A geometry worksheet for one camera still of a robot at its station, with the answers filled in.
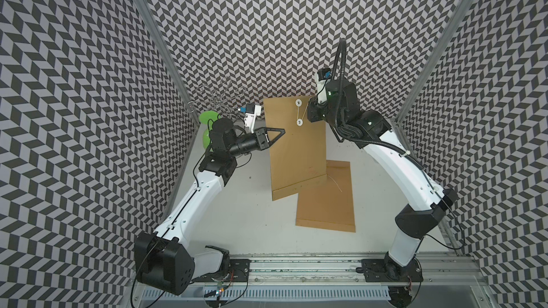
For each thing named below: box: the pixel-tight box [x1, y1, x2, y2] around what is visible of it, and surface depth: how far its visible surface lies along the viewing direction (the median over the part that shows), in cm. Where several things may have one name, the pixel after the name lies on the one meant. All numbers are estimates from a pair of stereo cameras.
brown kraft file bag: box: [295, 159, 357, 233], surface depth 91 cm
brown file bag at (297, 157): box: [263, 95, 327, 202], surface depth 70 cm
